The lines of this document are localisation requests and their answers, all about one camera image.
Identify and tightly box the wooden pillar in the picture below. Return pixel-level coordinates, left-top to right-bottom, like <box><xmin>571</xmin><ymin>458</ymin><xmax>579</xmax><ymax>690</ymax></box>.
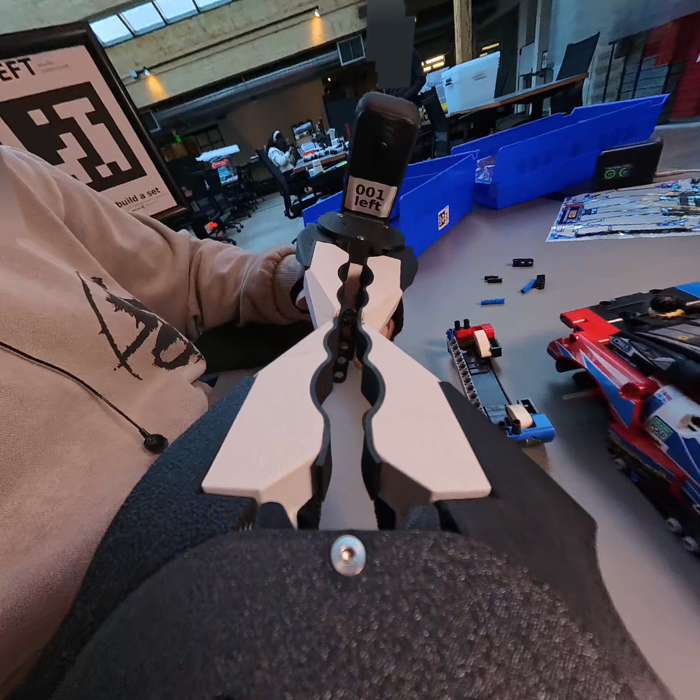
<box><xmin>454</xmin><ymin>0</ymin><xmax>474</xmax><ymax>63</ymax></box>

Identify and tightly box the person's left forearm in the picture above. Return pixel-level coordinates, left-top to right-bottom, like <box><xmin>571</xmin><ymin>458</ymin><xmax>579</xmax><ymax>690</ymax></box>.
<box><xmin>159</xmin><ymin>219</ymin><xmax>307</xmax><ymax>329</ymax></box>

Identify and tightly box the black office chair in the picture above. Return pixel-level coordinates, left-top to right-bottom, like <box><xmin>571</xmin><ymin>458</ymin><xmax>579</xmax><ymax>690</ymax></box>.
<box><xmin>549</xmin><ymin>32</ymin><xmax>600</xmax><ymax>113</ymax></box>

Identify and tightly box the white storage box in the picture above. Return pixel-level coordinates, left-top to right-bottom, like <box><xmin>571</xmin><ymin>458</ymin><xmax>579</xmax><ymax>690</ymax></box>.
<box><xmin>440</xmin><ymin>52</ymin><xmax>501</xmax><ymax>114</ymax></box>

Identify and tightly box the large blue plastic bin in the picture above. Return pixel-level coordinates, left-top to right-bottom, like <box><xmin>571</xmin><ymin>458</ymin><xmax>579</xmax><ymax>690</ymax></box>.
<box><xmin>451</xmin><ymin>94</ymin><xmax>670</xmax><ymax>210</ymax></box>

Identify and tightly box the skylight window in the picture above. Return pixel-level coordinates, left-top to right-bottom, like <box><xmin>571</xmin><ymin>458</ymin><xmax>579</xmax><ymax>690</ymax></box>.
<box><xmin>90</xmin><ymin>0</ymin><xmax>230</xmax><ymax>47</ymax></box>

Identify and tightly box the long black lego chassis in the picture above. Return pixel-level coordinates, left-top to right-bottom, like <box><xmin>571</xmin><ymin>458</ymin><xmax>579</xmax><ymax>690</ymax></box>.
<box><xmin>446</xmin><ymin>319</ymin><xmax>556</xmax><ymax>444</ymax></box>

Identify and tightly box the red blue lego race car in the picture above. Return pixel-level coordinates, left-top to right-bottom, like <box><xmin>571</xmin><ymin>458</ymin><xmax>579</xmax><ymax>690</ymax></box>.
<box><xmin>547</xmin><ymin>281</ymin><xmax>700</xmax><ymax>554</ymax></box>

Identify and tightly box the black framed tag sign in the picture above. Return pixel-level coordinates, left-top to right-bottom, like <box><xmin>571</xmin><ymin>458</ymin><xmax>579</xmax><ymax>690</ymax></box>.
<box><xmin>0</xmin><ymin>22</ymin><xmax>191</xmax><ymax>221</ymax></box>

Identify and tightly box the black display device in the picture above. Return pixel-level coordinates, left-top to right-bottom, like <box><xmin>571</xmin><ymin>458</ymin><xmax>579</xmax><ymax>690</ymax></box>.
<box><xmin>593</xmin><ymin>139</ymin><xmax>665</xmax><ymax>192</ymax></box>

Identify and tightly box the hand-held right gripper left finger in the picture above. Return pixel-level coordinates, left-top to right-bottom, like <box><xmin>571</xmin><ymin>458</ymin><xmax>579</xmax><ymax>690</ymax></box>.
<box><xmin>201</xmin><ymin>320</ymin><xmax>342</xmax><ymax>528</ymax></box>

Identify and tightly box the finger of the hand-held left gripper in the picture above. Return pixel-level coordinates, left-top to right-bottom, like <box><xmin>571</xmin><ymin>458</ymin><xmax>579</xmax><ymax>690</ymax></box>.
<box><xmin>302</xmin><ymin>242</ymin><xmax>353</xmax><ymax>331</ymax></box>
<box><xmin>357</xmin><ymin>254</ymin><xmax>407</xmax><ymax>331</ymax></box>

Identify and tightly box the wooden table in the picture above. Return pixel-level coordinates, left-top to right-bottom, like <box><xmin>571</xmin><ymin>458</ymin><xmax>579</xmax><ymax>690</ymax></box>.
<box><xmin>448</xmin><ymin>74</ymin><xmax>588</xmax><ymax>118</ymax></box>

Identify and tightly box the holographic sticker sheet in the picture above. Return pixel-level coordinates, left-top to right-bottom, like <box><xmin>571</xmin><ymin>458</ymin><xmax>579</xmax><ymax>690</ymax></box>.
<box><xmin>546</xmin><ymin>178</ymin><xmax>700</xmax><ymax>242</ymax></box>

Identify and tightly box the person's left hand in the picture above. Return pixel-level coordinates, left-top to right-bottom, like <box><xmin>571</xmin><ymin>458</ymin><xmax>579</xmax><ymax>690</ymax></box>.
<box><xmin>377</xmin><ymin>298</ymin><xmax>407</xmax><ymax>341</ymax></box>

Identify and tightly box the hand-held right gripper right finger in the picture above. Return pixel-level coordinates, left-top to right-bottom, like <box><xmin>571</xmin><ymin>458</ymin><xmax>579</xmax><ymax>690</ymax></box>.
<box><xmin>358</xmin><ymin>323</ymin><xmax>492</xmax><ymax>530</ymax></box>

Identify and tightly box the person's torso in beige hoodie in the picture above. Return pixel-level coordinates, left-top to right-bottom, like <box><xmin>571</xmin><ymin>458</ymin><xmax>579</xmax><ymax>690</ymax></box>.
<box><xmin>0</xmin><ymin>145</ymin><xmax>263</xmax><ymax>684</ymax></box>

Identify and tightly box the black earbud with cable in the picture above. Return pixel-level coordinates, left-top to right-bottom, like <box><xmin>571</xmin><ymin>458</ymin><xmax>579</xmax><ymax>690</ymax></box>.
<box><xmin>0</xmin><ymin>340</ymin><xmax>169</xmax><ymax>454</ymax></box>

